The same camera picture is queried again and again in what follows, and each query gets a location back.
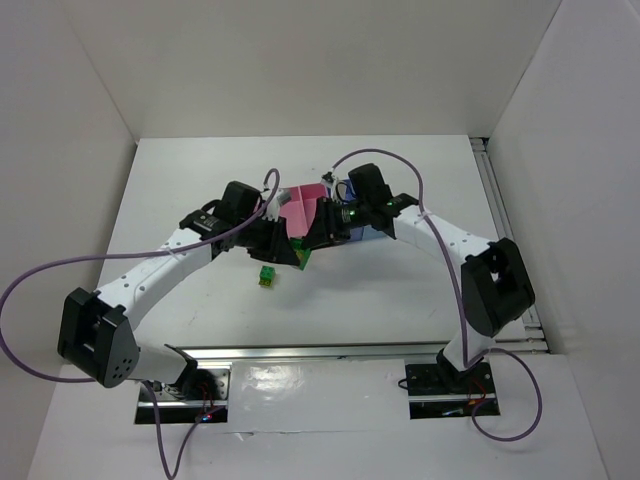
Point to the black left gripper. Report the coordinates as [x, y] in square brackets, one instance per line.
[270, 238]

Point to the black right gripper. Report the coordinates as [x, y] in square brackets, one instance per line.
[325, 225]

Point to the long green lego brick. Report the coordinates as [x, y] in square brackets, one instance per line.
[297, 245]

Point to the green square lego brick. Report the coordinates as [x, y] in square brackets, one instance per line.
[267, 272]

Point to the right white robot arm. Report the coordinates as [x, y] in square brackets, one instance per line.
[491, 284]

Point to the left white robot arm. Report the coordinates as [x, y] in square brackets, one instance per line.
[97, 328]

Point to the large pink bin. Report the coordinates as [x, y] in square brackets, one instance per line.
[300, 211]

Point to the light blue bin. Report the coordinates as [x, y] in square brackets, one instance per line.
[365, 233]

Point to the dark blue bin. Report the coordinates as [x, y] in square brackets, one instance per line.
[341, 191]

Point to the aluminium front rail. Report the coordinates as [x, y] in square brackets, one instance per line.
[314, 352]

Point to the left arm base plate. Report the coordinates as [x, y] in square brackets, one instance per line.
[208, 397]

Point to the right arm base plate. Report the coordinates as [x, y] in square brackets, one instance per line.
[431, 397]

